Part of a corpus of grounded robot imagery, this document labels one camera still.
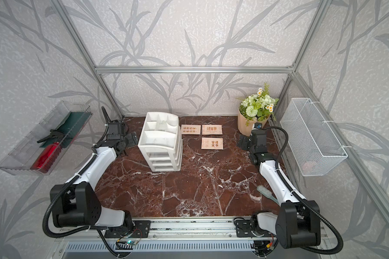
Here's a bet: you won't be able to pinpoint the white plastic drawer organizer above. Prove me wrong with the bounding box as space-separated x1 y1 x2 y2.
138 112 183 172

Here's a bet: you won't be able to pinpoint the pink postcard red characters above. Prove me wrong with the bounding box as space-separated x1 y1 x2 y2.
181 125 201 135

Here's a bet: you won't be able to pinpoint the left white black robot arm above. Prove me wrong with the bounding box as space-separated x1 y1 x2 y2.
42 107 138 238

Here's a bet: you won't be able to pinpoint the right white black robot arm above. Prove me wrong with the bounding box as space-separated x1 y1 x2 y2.
238 123 344 255

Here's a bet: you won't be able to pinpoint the beige flower pot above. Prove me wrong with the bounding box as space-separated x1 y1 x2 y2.
237 110 269 137

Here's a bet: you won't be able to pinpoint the white green artificial flowers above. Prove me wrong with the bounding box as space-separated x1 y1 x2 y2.
239 83 279 122

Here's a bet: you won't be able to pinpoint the pink object in basket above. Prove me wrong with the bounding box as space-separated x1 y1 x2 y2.
302 161 317 174

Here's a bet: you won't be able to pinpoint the green cloth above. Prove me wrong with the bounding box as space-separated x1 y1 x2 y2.
41 112 92 148

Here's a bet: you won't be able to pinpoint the black clamp tool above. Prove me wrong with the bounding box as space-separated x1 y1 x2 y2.
37 129 65 144

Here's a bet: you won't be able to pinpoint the red brush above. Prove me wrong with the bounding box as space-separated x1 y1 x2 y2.
30 142 62 174

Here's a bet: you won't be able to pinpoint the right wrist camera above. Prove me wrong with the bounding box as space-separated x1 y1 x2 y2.
253 122 263 130

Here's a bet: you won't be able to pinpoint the white wire mesh basket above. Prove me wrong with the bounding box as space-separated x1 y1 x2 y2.
281 98 348 177

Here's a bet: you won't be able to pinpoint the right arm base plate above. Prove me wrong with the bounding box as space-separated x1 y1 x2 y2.
233 217 276 238

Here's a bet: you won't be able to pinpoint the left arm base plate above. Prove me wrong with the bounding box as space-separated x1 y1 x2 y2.
104 220 151 238

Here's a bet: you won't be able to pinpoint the clear plastic wall tray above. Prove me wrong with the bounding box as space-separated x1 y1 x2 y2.
0 101 92 176

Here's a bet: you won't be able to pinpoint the aluminium front rail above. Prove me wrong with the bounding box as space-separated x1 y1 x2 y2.
54 217 328 242

